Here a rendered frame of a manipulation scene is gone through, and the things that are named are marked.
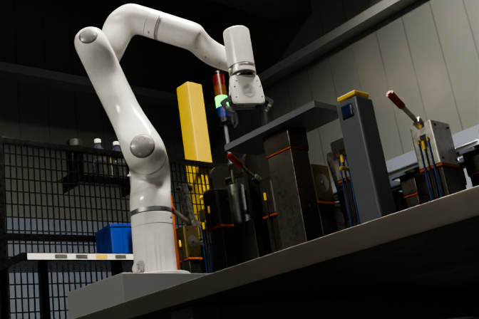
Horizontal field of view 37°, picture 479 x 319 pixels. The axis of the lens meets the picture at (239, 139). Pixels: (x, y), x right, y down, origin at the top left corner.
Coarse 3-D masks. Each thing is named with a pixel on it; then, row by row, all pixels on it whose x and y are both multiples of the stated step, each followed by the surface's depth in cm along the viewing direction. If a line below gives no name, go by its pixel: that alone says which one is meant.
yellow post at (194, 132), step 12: (192, 84) 370; (180, 96) 370; (192, 96) 366; (180, 108) 369; (192, 108) 364; (204, 108) 369; (180, 120) 368; (192, 120) 361; (204, 120) 366; (192, 132) 359; (204, 132) 363; (192, 144) 358; (204, 144) 360; (192, 156) 357; (204, 156) 358; (192, 168) 356; (192, 180) 355; (204, 180) 352; (192, 192) 353
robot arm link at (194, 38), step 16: (160, 16) 221; (176, 16) 223; (160, 32) 220; (176, 32) 220; (192, 32) 219; (192, 48) 222; (208, 48) 227; (224, 48) 230; (208, 64) 229; (224, 64) 229
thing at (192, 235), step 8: (176, 232) 257; (184, 232) 254; (192, 232) 256; (184, 240) 253; (192, 240) 254; (184, 248) 253; (192, 248) 254; (200, 248) 256; (184, 256) 252; (192, 256) 252; (200, 256) 255; (184, 264) 253; (192, 264) 252; (192, 272) 251; (200, 272) 253
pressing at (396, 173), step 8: (464, 144) 188; (472, 144) 186; (456, 152) 193; (464, 152) 195; (400, 168) 202; (408, 168) 199; (416, 168) 203; (464, 168) 207; (392, 176) 208; (400, 176) 209; (392, 184) 218; (400, 184) 220; (336, 192) 218; (392, 192) 225; (336, 200) 228
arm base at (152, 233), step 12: (132, 216) 201; (144, 216) 198; (156, 216) 198; (168, 216) 201; (132, 228) 201; (144, 228) 197; (156, 228) 197; (168, 228) 200; (132, 240) 201; (144, 240) 196; (156, 240) 196; (168, 240) 198; (144, 252) 195; (156, 252) 195; (168, 252) 197; (144, 264) 194; (156, 264) 194; (168, 264) 195
